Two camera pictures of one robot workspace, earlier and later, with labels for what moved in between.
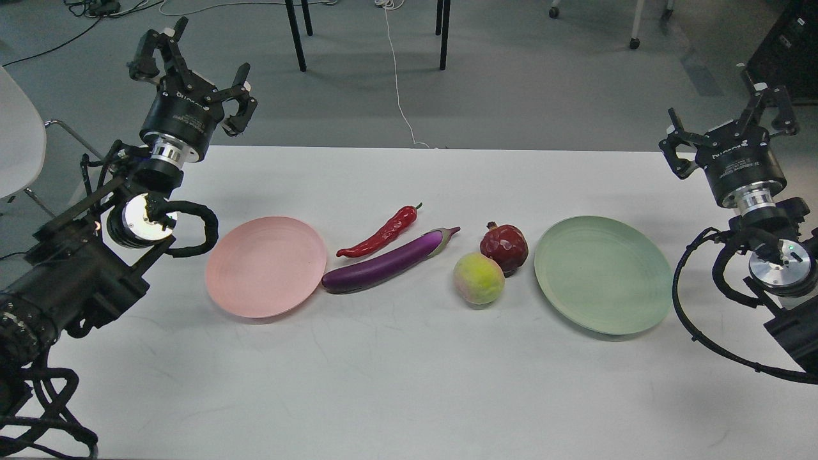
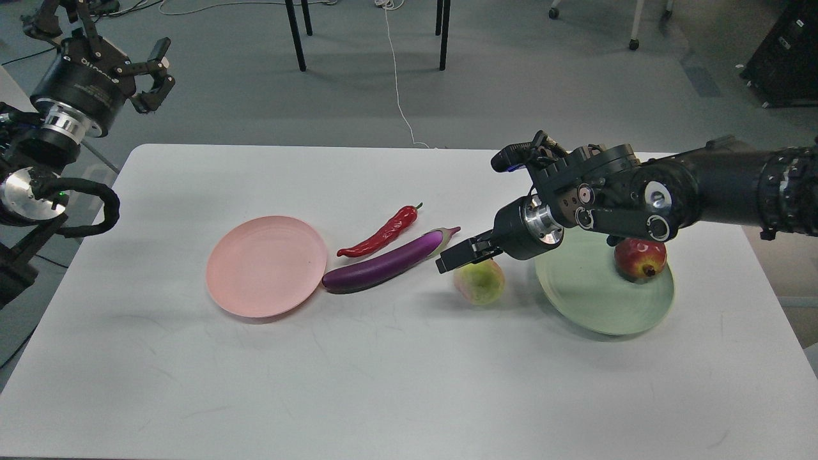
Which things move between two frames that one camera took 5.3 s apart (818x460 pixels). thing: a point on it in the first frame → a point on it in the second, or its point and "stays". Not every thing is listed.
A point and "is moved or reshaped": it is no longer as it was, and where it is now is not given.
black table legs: (444, 30) stays
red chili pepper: (402, 220) stays
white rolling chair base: (634, 42) stays
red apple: (507, 244) is moved or reshaped
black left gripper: (181, 119) → (82, 89)
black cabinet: (787, 54) stays
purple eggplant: (365, 273) stays
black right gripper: (742, 168) → (524, 229)
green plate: (603, 275) stays
